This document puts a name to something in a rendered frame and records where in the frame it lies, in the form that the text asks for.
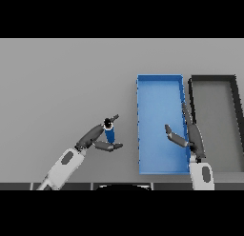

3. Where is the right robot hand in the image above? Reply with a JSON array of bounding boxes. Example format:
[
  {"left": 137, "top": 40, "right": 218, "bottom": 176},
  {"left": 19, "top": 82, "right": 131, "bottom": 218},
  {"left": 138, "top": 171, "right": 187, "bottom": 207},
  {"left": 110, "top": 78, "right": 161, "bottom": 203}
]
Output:
[{"left": 164, "top": 101, "right": 207, "bottom": 164}]

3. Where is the dark grey bin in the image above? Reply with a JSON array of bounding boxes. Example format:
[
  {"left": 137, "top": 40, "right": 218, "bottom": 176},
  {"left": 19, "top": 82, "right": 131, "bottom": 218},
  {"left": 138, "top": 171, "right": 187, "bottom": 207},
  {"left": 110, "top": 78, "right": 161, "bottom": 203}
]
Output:
[{"left": 188, "top": 74, "right": 244, "bottom": 173}]

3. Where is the blue bin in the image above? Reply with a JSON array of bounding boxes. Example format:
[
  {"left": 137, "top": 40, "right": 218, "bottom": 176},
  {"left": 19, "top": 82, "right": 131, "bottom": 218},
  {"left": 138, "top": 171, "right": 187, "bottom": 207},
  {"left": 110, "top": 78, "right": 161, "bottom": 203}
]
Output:
[{"left": 136, "top": 74, "right": 192, "bottom": 175}]

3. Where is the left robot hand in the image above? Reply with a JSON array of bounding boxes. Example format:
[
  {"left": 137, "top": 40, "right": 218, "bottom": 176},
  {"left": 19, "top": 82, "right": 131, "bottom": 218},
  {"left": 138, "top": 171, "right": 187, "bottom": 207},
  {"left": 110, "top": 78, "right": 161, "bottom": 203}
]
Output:
[{"left": 74, "top": 113, "right": 124, "bottom": 152}]

